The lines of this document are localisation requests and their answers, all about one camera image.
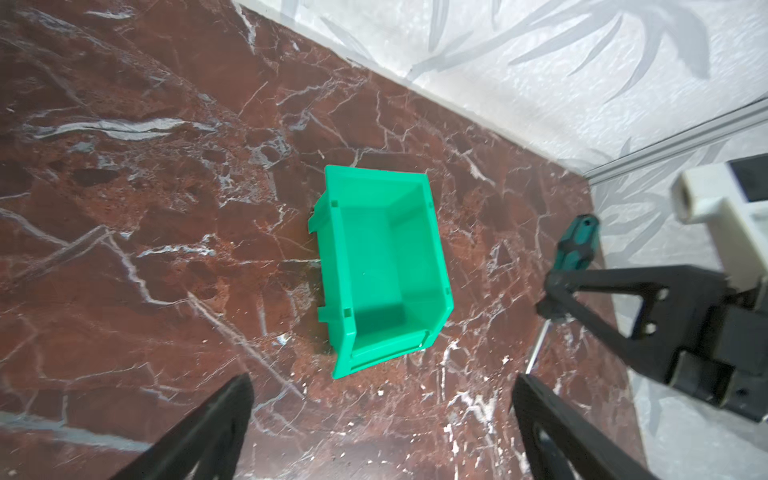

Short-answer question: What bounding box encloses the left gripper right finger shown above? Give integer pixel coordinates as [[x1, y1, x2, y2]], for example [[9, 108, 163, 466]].
[[512, 374, 655, 479]]

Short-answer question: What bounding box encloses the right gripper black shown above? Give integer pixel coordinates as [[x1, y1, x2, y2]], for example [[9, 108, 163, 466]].
[[536, 265, 767, 423]]

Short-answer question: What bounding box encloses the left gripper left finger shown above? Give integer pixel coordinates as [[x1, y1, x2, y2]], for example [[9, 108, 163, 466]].
[[113, 374, 254, 479]]

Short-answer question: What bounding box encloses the green black screwdriver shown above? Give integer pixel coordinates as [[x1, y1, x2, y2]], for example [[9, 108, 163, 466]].
[[525, 214, 600, 374]]

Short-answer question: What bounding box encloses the green plastic bin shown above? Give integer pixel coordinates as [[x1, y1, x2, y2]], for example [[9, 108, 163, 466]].
[[308, 165, 454, 379]]

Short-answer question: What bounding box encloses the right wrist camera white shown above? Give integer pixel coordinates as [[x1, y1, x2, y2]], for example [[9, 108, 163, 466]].
[[671, 154, 767, 291]]

